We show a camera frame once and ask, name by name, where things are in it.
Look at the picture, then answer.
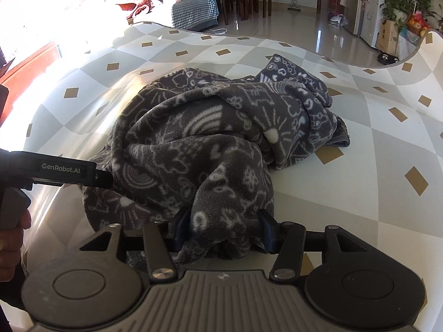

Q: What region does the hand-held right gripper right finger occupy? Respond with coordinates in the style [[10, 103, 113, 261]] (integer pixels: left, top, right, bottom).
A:
[[258, 208, 364, 282]]

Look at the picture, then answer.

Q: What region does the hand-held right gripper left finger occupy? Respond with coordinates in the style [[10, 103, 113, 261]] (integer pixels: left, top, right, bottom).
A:
[[79, 209, 191, 282]]

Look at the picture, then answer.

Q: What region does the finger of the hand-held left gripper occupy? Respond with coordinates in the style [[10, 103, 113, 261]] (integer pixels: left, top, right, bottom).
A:
[[95, 169, 114, 189]]

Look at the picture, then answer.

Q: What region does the grey printed fleece jacket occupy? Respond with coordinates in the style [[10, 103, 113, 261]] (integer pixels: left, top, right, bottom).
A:
[[81, 53, 351, 261]]

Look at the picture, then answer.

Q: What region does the person's left hand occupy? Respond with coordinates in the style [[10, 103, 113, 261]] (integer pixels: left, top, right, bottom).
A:
[[0, 210, 32, 278]]

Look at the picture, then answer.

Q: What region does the red wooden cabinet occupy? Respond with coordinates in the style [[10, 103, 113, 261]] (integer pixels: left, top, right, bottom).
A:
[[0, 41, 61, 119]]

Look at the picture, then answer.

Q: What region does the houndstooth covered sofa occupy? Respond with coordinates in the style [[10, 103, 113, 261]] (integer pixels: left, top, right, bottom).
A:
[[138, 0, 220, 30]]

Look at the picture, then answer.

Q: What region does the cardboard box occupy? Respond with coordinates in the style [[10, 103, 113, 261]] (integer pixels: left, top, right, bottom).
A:
[[377, 19, 399, 56]]

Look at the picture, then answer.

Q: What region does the side table with clear cover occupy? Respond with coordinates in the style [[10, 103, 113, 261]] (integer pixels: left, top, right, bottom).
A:
[[396, 28, 430, 61]]

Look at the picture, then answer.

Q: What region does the silver refrigerator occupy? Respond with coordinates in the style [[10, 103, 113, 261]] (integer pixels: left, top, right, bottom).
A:
[[344, 0, 366, 37]]

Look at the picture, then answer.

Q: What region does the fruit basket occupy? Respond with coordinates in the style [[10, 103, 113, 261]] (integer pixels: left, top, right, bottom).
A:
[[406, 12, 430, 37]]

